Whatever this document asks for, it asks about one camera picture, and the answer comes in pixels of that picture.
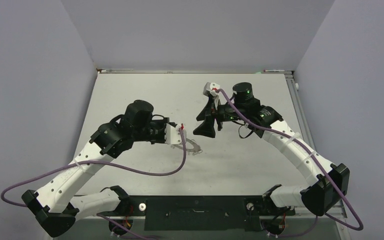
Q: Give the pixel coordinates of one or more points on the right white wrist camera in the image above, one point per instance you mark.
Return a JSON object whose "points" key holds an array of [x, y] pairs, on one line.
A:
{"points": [[211, 89]]}

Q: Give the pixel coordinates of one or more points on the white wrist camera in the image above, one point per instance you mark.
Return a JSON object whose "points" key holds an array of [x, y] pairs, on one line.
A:
{"points": [[211, 89], [173, 133]]}

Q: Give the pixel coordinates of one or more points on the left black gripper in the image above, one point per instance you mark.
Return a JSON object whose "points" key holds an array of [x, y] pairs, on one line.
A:
{"points": [[162, 123]]}

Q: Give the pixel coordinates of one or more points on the right aluminium side rail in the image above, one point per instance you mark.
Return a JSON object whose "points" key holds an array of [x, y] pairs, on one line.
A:
{"points": [[295, 112]]}

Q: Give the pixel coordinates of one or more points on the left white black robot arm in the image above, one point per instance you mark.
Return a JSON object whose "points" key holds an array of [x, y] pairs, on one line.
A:
{"points": [[56, 206]]}

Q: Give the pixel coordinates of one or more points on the large silver metal keyring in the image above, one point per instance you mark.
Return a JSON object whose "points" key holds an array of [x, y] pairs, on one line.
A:
{"points": [[191, 147]]}

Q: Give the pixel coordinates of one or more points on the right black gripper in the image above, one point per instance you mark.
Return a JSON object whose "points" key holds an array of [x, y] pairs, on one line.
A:
{"points": [[206, 127]]}

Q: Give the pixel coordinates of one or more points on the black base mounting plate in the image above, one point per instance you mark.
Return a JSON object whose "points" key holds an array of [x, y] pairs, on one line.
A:
{"points": [[200, 213]]}

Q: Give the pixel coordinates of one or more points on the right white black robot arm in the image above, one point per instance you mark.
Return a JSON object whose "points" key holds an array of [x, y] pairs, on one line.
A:
{"points": [[326, 182]]}

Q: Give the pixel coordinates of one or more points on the red white marker pen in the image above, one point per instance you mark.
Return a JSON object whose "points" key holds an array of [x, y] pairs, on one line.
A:
{"points": [[273, 71]]}

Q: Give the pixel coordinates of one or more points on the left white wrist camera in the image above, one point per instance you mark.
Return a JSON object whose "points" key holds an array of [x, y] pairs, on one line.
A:
{"points": [[173, 133]]}

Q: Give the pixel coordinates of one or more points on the back aluminium rail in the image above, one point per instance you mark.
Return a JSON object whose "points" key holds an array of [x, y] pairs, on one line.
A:
{"points": [[229, 71]]}

